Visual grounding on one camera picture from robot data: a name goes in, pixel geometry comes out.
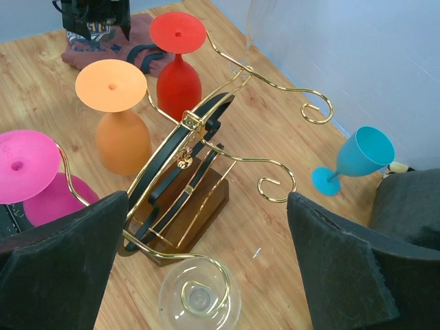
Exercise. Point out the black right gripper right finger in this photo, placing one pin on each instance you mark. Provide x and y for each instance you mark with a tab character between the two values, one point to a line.
357	278

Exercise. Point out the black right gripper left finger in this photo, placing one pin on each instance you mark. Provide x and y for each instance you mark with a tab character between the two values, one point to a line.
54	276

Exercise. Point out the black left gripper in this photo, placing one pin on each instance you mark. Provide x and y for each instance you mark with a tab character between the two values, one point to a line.
76	15

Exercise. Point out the blue wine glass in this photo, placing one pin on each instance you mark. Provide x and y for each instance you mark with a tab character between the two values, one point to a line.
365	152

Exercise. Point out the clear champagne flute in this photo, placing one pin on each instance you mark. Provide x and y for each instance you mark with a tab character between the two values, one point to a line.
258	15

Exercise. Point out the red wine glass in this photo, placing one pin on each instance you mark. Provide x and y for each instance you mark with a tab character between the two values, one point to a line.
178	85

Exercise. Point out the pink wine glass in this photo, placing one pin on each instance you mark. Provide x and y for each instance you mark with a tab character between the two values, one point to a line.
30	162

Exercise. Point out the orange wine glass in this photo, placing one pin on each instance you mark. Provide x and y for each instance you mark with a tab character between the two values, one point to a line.
122	139

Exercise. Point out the clear round wine glass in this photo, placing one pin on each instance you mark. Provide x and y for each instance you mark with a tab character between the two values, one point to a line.
199	294

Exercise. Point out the maroon printed t-shirt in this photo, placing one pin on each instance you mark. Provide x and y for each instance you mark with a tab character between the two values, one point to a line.
109	42

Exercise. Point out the gold wire glass rack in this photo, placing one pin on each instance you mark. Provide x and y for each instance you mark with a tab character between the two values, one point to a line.
175	148

